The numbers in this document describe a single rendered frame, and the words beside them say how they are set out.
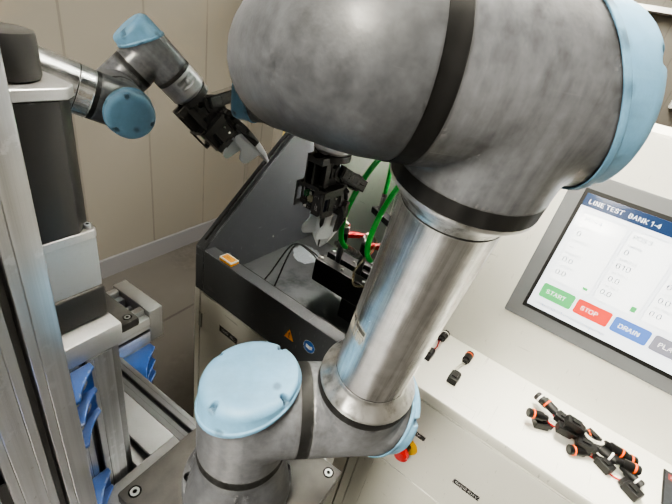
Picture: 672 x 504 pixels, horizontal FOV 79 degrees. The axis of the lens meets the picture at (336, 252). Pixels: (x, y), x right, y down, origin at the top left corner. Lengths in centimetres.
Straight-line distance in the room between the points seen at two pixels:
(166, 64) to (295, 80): 66
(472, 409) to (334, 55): 84
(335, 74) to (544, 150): 12
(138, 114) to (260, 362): 43
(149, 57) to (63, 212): 44
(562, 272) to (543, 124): 79
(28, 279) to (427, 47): 35
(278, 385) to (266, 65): 35
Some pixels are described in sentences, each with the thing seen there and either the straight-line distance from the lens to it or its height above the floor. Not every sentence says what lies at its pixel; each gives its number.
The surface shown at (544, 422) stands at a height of 100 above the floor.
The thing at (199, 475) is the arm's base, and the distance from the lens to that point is 61.
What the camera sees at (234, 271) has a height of 95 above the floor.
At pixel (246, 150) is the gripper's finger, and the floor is 133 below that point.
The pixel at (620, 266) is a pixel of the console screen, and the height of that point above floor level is 130.
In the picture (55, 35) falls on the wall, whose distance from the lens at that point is 231.
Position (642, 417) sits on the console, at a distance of 112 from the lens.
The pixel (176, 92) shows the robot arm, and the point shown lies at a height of 144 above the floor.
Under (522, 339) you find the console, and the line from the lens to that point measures 107.
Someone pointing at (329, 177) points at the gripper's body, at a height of 137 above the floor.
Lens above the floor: 164
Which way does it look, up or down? 31 degrees down
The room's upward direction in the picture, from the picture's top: 13 degrees clockwise
